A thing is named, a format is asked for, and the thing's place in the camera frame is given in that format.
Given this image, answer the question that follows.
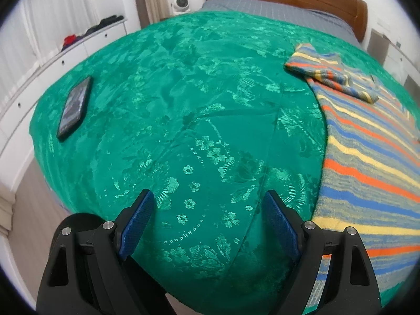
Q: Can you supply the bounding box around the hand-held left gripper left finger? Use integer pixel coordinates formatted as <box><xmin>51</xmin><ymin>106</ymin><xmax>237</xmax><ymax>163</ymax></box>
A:
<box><xmin>36</xmin><ymin>189</ymin><xmax>174</xmax><ymax>315</ymax></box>

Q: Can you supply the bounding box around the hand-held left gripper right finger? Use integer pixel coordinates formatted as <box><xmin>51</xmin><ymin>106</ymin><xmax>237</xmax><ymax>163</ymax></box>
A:
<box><xmin>263</xmin><ymin>189</ymin><xmax>383</xmax><ymax>315</ymax></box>

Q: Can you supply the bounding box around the striped knit sweater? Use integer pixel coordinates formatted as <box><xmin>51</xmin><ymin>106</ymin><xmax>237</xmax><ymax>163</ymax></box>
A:
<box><xmin>284</xmin><ymin>43</ymin><xmax>420</xmax><ymax>315</ymax></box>

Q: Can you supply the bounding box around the dark clothes pile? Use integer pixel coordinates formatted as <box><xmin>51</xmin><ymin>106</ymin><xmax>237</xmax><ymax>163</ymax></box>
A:
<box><xmin>75</xmin><ymin>15</ymin><xmax>124</xmax><ymax>43</ymax></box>

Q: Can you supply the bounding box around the black smartphone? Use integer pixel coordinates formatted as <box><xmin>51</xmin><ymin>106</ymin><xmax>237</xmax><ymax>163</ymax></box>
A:
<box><xmin>56</xmin><ymin>76</ymin><xmax>93</xmax><ymax>142</ymax></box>

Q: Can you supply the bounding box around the green floral blanket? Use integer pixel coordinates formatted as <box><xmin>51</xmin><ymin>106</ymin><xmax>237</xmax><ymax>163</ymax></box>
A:
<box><xmin>29</xmin><ymin>10</ymin><xmax>420</xmax><ymax>313</ymax></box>

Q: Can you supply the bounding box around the white drawer cabinet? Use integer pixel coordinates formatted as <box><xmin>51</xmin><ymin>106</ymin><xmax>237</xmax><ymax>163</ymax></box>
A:
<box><xmin>0</xmin><ymin>18</ymin><xmax>128</xmax><ymax>158</ymax></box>

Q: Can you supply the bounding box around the white bedside cabinet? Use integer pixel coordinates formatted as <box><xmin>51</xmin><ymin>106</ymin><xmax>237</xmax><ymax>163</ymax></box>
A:
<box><xmin>367</xmin><ymin>28</ymin><xmax>420</xmax><ymax>96</ymax></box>

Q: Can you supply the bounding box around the grey bed sheet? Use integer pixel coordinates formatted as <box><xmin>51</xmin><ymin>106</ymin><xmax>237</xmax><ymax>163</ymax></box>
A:
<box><xmin>201</xmin><ymin>0</ymin><xmax>361</xmax><ymax>48</ymax></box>

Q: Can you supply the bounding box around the white sheer curtain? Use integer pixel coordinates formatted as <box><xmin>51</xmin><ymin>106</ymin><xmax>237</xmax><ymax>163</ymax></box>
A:
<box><xmin>7</xmin><ymin>0</ymin><xmax>141</xmax><ymax>64</ymax></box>

